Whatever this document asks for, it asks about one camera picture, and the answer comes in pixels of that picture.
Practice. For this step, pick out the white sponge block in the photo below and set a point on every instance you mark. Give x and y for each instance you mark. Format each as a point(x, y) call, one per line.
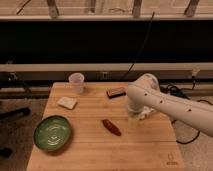
point(67, 102)

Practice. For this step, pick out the blue power box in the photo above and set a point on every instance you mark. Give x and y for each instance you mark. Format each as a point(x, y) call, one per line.
point(179, 94)

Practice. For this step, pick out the red chili pepper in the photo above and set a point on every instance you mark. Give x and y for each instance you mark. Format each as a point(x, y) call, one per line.
point(111, 127)

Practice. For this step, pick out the clear plastic cup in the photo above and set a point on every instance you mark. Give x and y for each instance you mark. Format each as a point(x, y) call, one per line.
point(77, 81)

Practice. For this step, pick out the green ceramic bowl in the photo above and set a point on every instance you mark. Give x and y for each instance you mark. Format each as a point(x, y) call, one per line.
point(52, 133)

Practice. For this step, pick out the black chair base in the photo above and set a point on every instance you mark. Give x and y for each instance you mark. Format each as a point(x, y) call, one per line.
point(6, 152)

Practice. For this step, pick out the translucent yellow stick end effector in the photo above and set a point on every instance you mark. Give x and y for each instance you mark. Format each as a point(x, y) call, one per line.
point(133, 121)

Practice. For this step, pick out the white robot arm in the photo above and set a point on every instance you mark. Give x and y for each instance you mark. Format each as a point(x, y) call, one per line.
point(145, 91)

